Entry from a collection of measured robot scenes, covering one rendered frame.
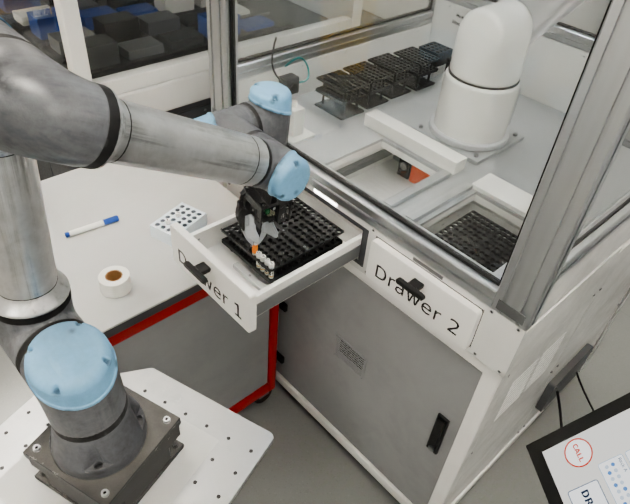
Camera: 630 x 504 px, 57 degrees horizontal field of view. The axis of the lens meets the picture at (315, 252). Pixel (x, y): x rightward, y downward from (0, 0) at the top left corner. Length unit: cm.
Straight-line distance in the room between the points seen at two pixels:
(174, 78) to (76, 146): 135
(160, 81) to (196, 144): 122
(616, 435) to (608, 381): 161
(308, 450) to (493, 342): 96
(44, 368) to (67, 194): 93
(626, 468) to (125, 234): 121
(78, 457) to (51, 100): 56
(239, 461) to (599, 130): 81
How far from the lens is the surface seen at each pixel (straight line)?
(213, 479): 110
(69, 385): 87
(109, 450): 99
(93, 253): 153
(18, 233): 86
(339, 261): 132
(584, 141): 95
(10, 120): 65
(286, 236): 132
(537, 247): 106
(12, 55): 67
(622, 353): 267
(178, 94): 202
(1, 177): 81
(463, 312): 120
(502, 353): 123
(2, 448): 122
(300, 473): 197
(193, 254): 127
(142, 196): 170
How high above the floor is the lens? 174
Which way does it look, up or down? 41 degrees down
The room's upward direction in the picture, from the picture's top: 6 degrees clockwise
